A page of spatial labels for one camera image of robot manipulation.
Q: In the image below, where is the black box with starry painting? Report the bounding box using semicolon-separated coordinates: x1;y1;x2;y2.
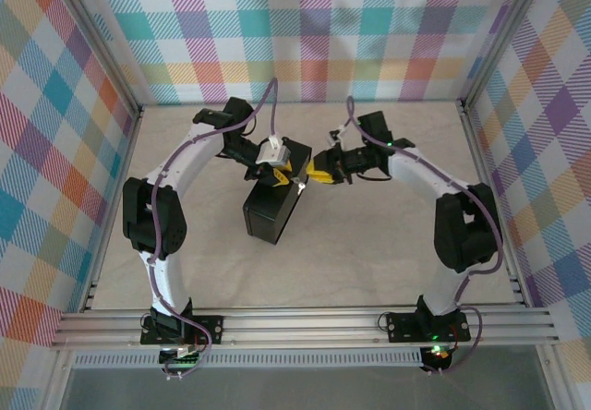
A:
242;139;316;246

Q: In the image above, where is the aluminium side rail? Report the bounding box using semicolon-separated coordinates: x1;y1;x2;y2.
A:
78;104;145;314
456;99;533;310

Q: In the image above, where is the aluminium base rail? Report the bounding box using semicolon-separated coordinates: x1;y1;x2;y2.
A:
49;307;561;352

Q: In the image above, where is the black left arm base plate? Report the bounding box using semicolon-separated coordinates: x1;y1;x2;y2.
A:
139;315;225;347

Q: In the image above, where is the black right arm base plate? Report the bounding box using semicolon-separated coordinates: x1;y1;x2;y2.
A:
386;311;472;344

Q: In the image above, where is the aluminium frame post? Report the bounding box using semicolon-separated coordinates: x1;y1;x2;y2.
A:
45;0;145;118
458;0;558;114

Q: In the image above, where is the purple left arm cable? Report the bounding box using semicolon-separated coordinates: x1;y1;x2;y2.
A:
147;77;281;381

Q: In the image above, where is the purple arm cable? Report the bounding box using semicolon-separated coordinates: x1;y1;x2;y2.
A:
147;77;281;381
339;95;504;377

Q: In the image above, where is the grey slotted cable duct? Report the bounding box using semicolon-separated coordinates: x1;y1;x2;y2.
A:
72;352;425;369

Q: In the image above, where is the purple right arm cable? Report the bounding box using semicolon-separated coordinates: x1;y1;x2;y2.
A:
339;95;504;377

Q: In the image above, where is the aluminium frame leg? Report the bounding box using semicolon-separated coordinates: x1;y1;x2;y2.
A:
41;349;78;410
537;344;581;410

